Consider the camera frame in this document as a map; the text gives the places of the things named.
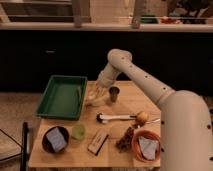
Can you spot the green plastic cup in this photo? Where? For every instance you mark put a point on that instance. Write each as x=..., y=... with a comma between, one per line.
x=78, y=131

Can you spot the black wooden block eraser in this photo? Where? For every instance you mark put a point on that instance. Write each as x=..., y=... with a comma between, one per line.
x=97, y=142

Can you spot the small yellow banana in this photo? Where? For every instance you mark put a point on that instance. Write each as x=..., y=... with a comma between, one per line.
x=97, y=101

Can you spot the black bowl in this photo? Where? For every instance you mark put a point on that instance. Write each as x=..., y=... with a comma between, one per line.
x=47, y=145

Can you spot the grey cloth in orange bowl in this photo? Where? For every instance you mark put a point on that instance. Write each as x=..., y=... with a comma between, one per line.
x=148, y=147

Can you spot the wooden table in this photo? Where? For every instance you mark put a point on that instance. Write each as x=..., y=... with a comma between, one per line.
x=131, y=100

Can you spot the metal spoon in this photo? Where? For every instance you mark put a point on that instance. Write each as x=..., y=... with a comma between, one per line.
x=153, y=121

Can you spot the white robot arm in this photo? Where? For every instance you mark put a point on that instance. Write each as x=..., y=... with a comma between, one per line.
x=186, y=131

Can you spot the small metal cup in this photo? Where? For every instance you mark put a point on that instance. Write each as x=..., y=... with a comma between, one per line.
x=114, y=91

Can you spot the yellow apple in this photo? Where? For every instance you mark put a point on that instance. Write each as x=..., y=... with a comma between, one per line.
x=142, y=118

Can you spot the green plastic tray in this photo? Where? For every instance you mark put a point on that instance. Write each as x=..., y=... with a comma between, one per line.
x=63, y=97

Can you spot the white paper cup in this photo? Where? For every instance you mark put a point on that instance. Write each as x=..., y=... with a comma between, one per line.
x=87, y=99

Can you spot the grey cloth in black bowl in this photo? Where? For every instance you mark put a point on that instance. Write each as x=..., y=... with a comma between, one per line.
x=56, y=139

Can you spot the brown grape bunch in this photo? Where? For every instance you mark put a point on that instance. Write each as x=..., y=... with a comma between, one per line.
x=124, y=143

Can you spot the orange bowl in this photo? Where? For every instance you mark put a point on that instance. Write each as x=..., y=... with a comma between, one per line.
x=136, y=148

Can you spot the black stand left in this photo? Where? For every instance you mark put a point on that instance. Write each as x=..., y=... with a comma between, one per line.
x=24, y=147

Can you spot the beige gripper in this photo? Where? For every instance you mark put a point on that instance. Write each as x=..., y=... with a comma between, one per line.
x=97, y=91

